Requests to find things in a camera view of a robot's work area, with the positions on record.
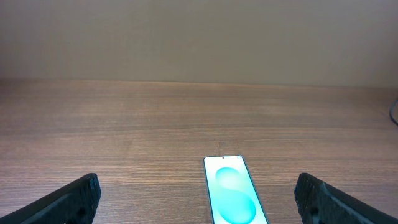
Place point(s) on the turquoise screen smartphone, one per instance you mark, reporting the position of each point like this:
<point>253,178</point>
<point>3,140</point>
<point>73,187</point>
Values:
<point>231,192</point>

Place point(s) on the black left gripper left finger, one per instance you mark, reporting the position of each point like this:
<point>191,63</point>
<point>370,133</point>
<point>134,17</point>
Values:
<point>75,202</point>

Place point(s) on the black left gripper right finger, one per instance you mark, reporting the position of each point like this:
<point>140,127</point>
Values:
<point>319,202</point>

